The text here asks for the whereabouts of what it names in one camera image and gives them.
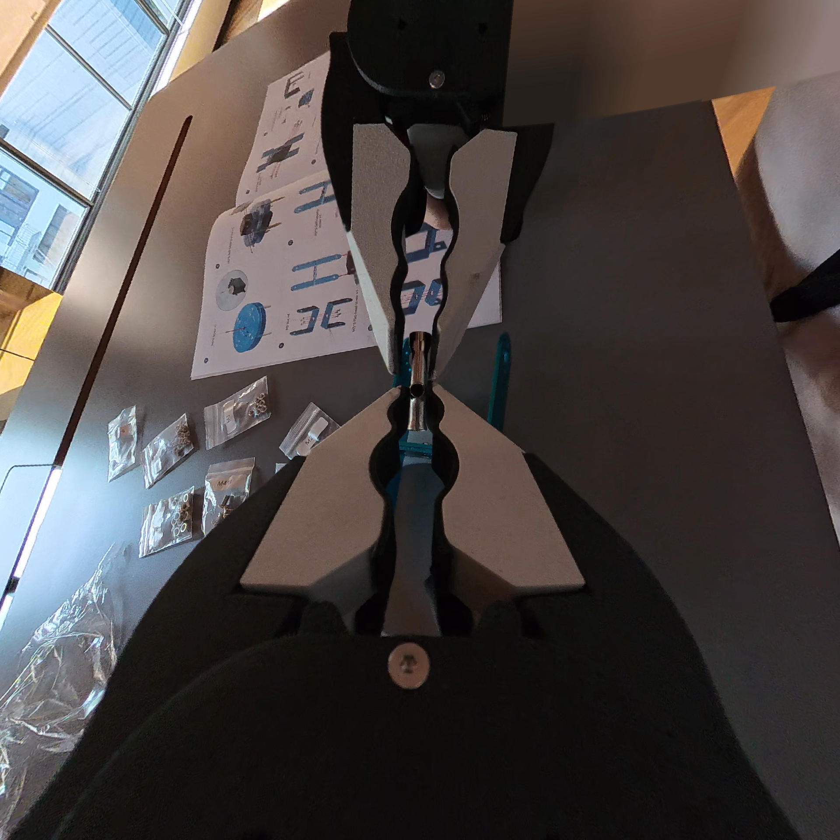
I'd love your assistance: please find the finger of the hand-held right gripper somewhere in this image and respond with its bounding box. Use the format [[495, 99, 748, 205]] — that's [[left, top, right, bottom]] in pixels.
[[428, 128, 517, 383], [345, 122, 416, 374]]

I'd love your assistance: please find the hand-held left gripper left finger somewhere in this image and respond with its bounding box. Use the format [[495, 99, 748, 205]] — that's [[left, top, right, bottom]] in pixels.
[[238, 386, 401, 614]]

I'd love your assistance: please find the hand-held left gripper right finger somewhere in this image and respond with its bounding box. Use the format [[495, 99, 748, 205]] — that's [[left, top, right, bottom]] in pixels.
[[433, 382, 586, 611]]

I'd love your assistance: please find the blue metal bracket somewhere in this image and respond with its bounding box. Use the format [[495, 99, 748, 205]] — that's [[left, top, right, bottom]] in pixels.
[[386, 331, 514, 506]]

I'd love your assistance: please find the silver cross socket wrench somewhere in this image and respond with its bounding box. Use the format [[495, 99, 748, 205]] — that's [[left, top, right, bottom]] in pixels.
[[406, 331, 435, 435]]

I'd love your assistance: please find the person's right hand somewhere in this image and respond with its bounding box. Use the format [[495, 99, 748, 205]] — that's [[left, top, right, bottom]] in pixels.
[[423, 187, 460, 231]]

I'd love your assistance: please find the zip bag of short bolts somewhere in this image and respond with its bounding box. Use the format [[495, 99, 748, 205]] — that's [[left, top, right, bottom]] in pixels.
[[203, 457, 257, 536]]

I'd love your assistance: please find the zip bag of tiny nuts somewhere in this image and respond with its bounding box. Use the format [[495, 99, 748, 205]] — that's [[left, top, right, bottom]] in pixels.
[[279, 402, 342, 460]]

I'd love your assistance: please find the zip bag of small nuts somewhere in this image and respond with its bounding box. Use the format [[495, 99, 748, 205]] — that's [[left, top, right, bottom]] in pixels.
[[203, 376, 271, 450]]

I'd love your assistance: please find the white instruction manual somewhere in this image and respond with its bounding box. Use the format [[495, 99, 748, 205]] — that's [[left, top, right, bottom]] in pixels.
[[190, 51, 504, 382]]

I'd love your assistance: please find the zip bag of large nuts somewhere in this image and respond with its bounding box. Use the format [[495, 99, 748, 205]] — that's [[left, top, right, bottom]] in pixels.
[[139, 486, 198, 559]]

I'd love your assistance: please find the zip bag of tiny screws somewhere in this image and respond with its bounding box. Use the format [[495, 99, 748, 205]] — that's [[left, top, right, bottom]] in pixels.
[[141, 413, 198, 490]]

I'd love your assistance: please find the small clear zip bag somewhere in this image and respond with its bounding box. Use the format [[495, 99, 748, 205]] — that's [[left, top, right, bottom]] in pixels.
[[107, 405, 140, 483]]

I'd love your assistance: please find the crumpled clear plastic wrap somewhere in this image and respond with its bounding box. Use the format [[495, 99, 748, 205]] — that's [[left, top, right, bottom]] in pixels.
[[0, 541, 135, 840]]

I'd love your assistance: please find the window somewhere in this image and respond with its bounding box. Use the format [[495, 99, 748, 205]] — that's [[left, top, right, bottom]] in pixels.
[[0, 0, 198, 290]]

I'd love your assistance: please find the person's white shirt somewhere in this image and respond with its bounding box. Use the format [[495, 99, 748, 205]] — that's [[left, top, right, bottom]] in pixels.
[[748, 69, 840, 526]]

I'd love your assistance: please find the black lanyard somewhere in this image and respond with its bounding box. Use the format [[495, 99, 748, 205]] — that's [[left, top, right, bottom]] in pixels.
[[769, 252, 840, 324]]

